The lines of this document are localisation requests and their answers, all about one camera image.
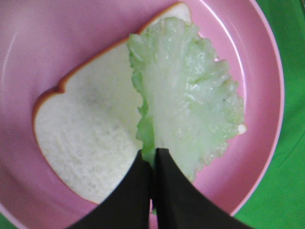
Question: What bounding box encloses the green tablecloth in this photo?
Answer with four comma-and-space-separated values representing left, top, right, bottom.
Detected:
0, 0, 305, 229

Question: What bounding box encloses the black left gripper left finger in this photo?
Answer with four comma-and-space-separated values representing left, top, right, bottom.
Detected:
68, 151, 151, 229

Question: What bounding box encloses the green lettuce leaf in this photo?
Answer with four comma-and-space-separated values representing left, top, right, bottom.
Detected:
127, 17, 246, 181

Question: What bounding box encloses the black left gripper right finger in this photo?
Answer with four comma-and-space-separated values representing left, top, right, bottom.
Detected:
155, 148, 249, 229

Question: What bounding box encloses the pink round plate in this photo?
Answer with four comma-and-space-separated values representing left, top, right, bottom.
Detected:
0, 0, 285, 229

